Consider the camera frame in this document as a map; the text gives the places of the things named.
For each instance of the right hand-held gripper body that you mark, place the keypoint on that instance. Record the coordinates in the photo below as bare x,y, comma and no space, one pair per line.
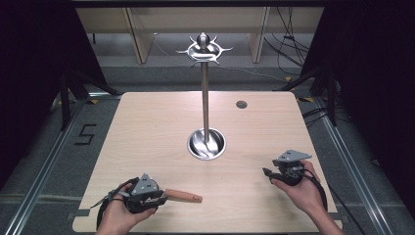
289,169

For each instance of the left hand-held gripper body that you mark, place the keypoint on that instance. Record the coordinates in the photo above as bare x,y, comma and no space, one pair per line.
143,185

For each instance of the person's right hand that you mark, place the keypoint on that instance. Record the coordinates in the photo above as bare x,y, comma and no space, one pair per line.
306,196

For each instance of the person's left hand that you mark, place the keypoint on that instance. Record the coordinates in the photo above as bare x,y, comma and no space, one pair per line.
115,215

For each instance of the black metal stand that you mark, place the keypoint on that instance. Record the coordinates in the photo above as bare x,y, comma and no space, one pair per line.
65,98
331,94

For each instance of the metal utensil stand with hooks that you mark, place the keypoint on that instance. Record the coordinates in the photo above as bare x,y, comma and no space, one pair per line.
205,107

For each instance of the dark curtain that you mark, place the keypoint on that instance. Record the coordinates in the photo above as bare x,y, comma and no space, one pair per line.
39,65
375,65

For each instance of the light wooden shelf unit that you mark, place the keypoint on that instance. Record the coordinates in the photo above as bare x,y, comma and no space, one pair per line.
143,26

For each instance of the aluminium floor rail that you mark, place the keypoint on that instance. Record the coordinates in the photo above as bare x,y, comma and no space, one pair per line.
39,182
355,169

